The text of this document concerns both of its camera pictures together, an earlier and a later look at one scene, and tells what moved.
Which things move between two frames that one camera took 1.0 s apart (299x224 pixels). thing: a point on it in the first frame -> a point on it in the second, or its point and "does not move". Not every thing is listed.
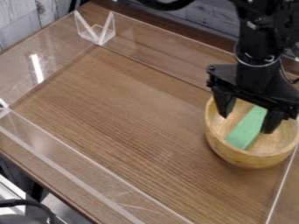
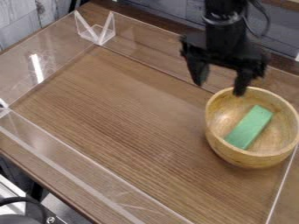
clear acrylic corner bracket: (98, 33) does not move
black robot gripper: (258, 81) -> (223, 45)
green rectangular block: (247, 129) does not move
